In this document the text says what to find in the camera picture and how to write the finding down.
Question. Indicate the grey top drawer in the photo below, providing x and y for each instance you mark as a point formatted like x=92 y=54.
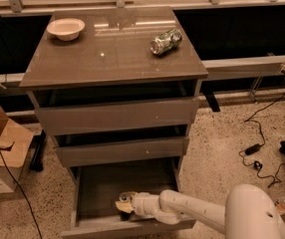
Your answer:
x=117 y=116

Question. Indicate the black stand leg left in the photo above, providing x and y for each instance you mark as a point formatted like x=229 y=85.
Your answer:
x=37 y=147

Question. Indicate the green soda can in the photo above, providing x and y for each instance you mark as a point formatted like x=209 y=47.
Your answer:
x=165 y=41

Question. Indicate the white bowl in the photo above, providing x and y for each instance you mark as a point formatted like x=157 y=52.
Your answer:
x=67 y=29

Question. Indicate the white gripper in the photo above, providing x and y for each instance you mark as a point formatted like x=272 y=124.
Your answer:
x=140 y=203

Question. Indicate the cardboard box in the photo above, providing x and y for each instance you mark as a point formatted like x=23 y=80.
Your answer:
x=15 y=141

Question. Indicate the grey middle drawer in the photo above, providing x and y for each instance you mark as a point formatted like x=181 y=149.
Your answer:
x=122 y=151

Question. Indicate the redbull can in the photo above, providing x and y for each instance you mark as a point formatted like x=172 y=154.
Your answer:
x=123 y=198

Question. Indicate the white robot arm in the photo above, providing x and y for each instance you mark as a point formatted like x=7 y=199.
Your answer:
x=248 y=213

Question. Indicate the grey drawer cabinet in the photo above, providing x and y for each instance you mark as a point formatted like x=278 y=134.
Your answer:
x=111 y=62

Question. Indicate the grey open bottom drawer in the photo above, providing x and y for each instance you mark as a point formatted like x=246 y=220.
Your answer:
x=98 y=187

